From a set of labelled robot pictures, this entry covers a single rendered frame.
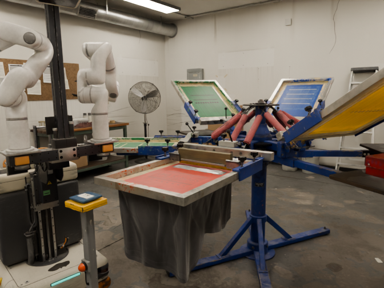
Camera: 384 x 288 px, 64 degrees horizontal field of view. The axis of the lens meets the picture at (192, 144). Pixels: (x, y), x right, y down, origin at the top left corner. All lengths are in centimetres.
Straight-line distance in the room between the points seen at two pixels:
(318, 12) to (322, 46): 55
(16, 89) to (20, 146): 28
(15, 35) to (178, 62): 581
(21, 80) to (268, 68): 506
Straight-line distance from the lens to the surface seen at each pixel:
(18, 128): 170
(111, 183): 157
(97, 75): 187
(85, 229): 148
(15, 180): 230
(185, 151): 194
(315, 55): 588
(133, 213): 166
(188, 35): 712
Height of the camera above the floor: 141
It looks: 10 degrees down
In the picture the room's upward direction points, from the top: 1 degrees counter-clockwise
